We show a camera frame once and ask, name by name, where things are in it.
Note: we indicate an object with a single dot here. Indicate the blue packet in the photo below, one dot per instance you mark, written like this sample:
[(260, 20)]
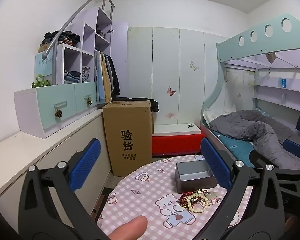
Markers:
[(283, 82)]

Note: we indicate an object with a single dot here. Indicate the folded blue jeans stack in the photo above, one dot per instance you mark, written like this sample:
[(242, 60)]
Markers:
[(72, 77)]

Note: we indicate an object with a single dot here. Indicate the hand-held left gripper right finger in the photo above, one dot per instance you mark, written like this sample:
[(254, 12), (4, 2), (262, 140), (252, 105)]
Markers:
[(216, 165)]

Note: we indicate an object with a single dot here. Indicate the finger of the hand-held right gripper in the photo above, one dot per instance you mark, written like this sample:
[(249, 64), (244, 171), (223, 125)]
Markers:
[(293, 148), (258, 158)]

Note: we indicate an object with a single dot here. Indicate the pale green jade pendant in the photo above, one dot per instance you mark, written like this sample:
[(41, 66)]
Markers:
[(212, 195)]

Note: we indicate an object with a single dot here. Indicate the pale blue bunk bed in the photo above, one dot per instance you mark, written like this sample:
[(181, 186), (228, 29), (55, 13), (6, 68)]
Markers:
[(255, 40)]

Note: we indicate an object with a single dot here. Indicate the tall cardboard box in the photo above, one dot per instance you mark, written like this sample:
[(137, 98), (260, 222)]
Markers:
[(127, 140)]

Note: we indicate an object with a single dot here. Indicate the red bench with white top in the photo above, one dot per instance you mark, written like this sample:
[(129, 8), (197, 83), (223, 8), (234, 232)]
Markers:
[(176, 140)]

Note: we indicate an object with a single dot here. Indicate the faded pink butterfly sticker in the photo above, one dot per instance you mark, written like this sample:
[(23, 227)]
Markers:
[(170, 115)]

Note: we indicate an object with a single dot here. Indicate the dark clothes pile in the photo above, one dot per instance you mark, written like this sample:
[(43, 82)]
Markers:
[(62, 37)]

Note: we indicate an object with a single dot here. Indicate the folded grey jeans stack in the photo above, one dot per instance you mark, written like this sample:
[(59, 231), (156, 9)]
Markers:
[(85, 74)]

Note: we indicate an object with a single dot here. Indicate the person's left hand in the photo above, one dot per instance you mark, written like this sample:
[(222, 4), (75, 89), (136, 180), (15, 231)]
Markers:
[(130, 227)]

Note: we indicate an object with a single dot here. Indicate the black clothes heap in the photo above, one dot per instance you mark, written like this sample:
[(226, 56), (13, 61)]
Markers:
[(155, 106)]

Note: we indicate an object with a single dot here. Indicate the pine cone ornament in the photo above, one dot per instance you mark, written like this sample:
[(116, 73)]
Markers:
[(58, 113), (89, 102)]

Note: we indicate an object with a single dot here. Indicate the teal drawer cabinet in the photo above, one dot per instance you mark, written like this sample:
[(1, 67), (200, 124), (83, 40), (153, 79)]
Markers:
[(52, 107)]

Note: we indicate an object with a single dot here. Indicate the purple cube shelf unit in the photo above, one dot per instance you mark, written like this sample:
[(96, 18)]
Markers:
[(90, 42)]

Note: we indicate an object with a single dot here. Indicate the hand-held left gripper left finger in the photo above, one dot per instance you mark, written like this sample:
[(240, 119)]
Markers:
[(86, 165)]

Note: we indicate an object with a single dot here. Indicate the curved metal handrail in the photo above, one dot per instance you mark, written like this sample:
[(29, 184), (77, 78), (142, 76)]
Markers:
[(65, 27)]

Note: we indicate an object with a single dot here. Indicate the grey duvet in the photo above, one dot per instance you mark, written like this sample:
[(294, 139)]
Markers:
[(252, 127)]

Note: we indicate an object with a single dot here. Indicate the grey metal tin box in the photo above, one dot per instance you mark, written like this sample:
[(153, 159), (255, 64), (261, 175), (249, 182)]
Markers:
[(193, 177)]

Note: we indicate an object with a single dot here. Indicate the outline butterfly sticker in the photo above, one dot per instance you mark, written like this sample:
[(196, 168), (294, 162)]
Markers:
[(193, 65)]

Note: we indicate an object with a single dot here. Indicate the white pillow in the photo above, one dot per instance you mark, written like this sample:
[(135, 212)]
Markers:
[(211, 116)]

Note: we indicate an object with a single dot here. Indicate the row of hanging clothes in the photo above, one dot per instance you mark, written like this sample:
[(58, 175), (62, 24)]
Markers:
[(106, 77)]

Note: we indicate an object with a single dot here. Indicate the white wardrobe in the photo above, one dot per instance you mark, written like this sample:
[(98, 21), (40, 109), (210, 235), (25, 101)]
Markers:
[(165, 75)]

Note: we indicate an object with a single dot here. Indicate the pink checked bear tablecloth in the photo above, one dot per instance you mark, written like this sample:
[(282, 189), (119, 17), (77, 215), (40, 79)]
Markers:
[(145, 195)]

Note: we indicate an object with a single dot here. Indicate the green plant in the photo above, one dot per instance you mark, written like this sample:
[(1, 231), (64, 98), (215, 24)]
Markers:
[(41, 82)]

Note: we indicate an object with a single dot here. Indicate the teal bed sheet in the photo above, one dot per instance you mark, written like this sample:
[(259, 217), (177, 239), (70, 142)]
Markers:
[(236, 147)]

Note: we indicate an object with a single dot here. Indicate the dark clothes in shelf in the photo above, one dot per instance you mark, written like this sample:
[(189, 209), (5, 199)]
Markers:
[(100, 33)]

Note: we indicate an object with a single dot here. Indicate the pale blue sign board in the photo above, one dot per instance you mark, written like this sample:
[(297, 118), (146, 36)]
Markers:
[(43, 66)]

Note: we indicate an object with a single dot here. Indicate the cream low cabinet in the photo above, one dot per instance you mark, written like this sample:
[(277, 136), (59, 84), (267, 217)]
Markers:
[(60, 142)]

